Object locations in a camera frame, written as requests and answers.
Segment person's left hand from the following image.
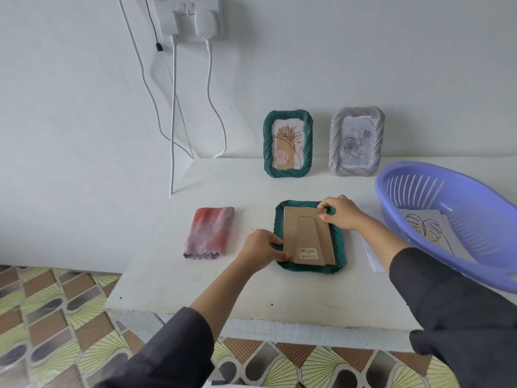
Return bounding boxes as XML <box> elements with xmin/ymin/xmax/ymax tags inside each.
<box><xmin>238</xmin><ymin>229</ymin><xmax>292</xmax><ymax>284</ymax></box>

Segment person's right hand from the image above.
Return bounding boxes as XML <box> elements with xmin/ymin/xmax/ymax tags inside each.
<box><xmin>317</xmin><ymin>194</ymin><xmax>371</xmax><ymax>233</ymax></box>

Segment brown cardboard frame backing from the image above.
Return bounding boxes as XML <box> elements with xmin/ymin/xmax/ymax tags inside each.
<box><xmin>282</xmin><ymin>205</ymin><xmax>337</xmax><ymax>266</ymax></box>

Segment pink purple cloth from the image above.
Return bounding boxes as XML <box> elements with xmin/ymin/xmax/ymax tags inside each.
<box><xmin>182</xmin><ymin>206</ymin><xmax>235</xmax><ymax>261</ymax></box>

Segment grey frame with rose drawing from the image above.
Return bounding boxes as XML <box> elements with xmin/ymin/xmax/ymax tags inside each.
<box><xmin>328</xmin><ymin>106</ymin><xmax>386</xmax><ymax>177</ymax></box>

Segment paper sheets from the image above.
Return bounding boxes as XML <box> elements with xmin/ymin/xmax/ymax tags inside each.
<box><xmin>397</xmin><ymin>209</ymin><xmax>479</xmax><ymax>265</ymax></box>

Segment purple plastic basket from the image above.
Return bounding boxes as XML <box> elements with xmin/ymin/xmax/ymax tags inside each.
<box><xmin>374</xmin><ymin>160</ymin><xmax>517</xmax><ymax>295</ymax></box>

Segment person's right forearm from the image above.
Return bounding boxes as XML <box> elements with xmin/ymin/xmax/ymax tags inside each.
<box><xmin>353</xmin><ymin>216</ymin><xmax>517</xmax><ymax>388</ymax></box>

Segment person's left forearm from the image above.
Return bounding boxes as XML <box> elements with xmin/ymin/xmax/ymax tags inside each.
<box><xmin>95</xmin><ymin>256</ymin><xmax>259</xmax><ymax>388</ymax></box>

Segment white rounded charger adapter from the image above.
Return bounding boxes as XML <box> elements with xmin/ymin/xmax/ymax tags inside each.
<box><xmin>194</xmin><ymin>8</ymin><xmax>220</xmax><ymax>40</ymax></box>

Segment white rectangular charger adapter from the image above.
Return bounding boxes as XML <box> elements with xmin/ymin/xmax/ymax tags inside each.
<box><xmin>155</xmin><ymin>0</ymin><xmax>181</xmax><ymax>36</ymax></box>

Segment curved white charging cable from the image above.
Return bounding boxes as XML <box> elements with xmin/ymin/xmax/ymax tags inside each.
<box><xmin>205</xmin><ymin>38</ymin><xmax>228</xmax><ymax>160</ymax></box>

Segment thin white cable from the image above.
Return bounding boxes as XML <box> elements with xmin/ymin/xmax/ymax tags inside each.
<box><xmin>116</xmin><ymin>0</ymin><xmax>195</xmax><ymax>160</ymax></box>

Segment black cable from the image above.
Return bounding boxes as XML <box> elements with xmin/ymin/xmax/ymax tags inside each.
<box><xmin>143</xmin><ymin>0</ymin><xmax>164</xmax><ymax>52</ymax></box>

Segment white wall socket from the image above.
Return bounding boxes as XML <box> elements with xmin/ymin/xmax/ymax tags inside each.
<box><xmin>151</xmin><ymin>0</ymin><xmax>225</xmax><ymax>43</ymax></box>

